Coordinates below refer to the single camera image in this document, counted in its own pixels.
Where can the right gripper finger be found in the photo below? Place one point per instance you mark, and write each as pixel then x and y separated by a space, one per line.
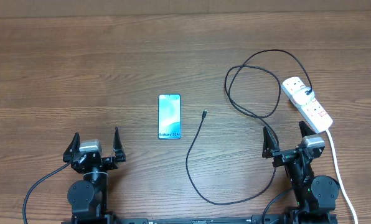
pixel 270 145
pixel 305 129

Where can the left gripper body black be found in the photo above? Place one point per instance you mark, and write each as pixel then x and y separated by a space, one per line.
pixel 108 163

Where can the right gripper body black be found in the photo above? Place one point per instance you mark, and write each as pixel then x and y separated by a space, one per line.
pixel 284 156

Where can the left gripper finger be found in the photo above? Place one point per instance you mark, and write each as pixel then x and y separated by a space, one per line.
pixel 72 149
pixel 120 156

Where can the Samsung Galaxy smartphone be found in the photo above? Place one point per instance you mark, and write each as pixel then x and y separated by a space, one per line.
pixel 169 116

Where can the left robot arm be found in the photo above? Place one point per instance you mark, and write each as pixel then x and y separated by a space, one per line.
pixel 89 197

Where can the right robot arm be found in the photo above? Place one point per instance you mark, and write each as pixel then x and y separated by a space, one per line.
pixel 316 195

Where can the white charger plug adapter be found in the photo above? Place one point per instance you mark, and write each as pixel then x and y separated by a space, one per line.
pixel 302 97

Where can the white power strip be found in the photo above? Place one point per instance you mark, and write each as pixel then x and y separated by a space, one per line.
pixel 313 112

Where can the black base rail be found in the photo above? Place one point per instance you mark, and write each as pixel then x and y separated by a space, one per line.
pixel 254 219

